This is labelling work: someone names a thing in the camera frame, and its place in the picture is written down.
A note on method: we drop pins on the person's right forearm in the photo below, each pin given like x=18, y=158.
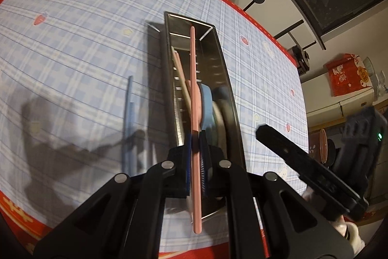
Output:
x=356, y=237

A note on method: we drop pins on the pink trash bin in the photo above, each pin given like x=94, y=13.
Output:
x=318, y=146

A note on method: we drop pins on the pink chopstick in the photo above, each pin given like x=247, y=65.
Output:
x=180, y=67
x=197, y=216

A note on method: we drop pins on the cream refrigerator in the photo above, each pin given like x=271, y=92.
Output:
x=327, y=113

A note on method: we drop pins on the red printed cloth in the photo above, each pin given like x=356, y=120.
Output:
x=348, y=75

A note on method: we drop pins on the black metal rack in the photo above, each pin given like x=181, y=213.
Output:
x=291, y=31

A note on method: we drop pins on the blue plaid table mat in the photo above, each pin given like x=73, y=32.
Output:
x=75, y=34

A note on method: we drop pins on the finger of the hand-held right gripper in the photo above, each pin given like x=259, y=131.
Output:
x=291, y=152

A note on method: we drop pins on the person's right hand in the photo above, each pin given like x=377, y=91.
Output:
x=341, y=225

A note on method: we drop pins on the rice cooker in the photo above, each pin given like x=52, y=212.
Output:
x=300, y=60

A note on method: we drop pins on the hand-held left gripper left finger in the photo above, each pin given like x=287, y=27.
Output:
x=188, y=155

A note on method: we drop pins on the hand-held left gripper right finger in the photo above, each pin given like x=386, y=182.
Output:
x=204, y=162

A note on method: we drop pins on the blue spoon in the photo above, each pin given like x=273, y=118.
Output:
x=206, y=107

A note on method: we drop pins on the beige spoon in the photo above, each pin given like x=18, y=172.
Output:
x=217, y=125

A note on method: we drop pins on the stainless steel utensil tray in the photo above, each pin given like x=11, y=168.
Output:
x=224, y=64

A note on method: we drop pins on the pink spoon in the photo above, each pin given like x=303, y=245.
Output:
x=199, y=107

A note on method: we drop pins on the glassware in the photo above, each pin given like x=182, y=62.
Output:
x=377, y=80

